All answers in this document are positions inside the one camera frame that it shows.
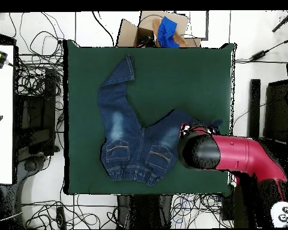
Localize blue denim jeans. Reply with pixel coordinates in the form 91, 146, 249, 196
97, 55, 224, 187

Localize black flat panel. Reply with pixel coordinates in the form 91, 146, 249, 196
263, 78, 288, 144

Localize dark green table cloth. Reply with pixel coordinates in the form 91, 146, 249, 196
63, 39, 236, 196

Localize black upright bar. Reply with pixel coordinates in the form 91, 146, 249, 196
248, 78, 262, 140

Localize black rectangular box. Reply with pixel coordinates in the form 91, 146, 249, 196
220, 195, 235, 221

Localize bright blue cloth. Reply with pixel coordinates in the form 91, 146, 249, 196
157, 16, 181, 48

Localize brown cardboard box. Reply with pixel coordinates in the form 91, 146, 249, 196
116, 10, 202, 48

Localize black rod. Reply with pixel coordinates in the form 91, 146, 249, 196
271, 10, 288, 33

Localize black equipment stand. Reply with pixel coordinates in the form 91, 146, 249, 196
16, 68, 59, 156

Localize black power strip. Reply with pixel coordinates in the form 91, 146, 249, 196
55, 205, 67, 229

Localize grey swivel chair base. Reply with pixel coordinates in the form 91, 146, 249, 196
15, 154, 50, 192

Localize white side table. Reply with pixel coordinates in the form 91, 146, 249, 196
0, 44, 14, 184

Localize black cable bundle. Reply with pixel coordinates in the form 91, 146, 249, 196
170, 192, 233, 228
8, 11, 65, 98
21, 193, 119, 229

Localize black power adapter cable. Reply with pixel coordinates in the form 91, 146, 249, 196
235, 35, 288, 64

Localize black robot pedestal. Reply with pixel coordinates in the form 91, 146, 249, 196
116, 194, 173, 229

